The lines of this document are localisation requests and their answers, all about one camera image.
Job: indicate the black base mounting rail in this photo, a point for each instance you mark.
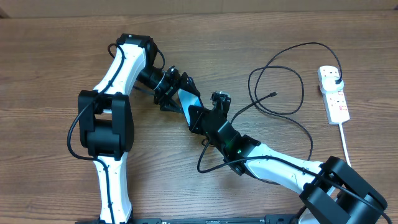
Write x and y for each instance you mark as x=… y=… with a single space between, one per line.
x=268 y=219

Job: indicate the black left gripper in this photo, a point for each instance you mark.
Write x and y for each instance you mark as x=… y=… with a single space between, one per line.
x=184 y=82

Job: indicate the white charger plug adapter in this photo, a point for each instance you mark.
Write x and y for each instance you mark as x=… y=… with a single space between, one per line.
x=330 y=85

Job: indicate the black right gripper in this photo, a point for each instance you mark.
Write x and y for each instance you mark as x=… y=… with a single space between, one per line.
x=198 y=127

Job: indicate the white power extension strip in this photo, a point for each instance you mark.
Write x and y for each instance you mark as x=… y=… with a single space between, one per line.
x=335 y=103

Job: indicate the blue Samsung Galaxy smartphone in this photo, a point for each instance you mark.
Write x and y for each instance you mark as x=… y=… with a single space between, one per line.
x=188 y=99

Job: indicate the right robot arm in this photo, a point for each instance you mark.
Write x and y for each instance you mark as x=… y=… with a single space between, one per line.
x=331 y=191

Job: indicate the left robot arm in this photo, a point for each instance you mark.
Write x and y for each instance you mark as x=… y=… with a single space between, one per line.
x=105 y=119

